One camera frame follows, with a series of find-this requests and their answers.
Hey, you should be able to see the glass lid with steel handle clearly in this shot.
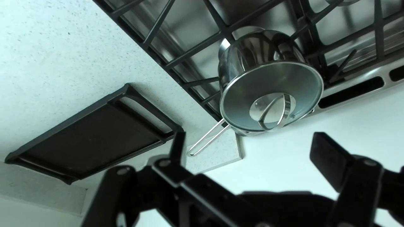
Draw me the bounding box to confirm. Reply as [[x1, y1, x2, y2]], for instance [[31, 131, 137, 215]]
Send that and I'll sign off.
[[219, 59, 326, 136]]

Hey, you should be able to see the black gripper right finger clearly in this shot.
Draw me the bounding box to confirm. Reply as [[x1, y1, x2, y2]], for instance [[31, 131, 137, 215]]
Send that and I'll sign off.
[[310, 130, 404, 227]]

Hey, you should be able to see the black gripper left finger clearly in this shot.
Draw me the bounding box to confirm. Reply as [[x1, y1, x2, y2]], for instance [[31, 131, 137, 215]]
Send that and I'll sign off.
[[80, 130, 272, 227]]

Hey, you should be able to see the stainless steel pot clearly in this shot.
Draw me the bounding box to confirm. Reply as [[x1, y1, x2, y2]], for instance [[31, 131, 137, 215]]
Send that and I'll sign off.
[[186, 25, 326, 157]]

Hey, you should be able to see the black griddle tray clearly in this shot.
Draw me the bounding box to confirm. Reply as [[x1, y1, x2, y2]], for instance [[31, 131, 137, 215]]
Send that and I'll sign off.
[[4, 82, 183, 185]]

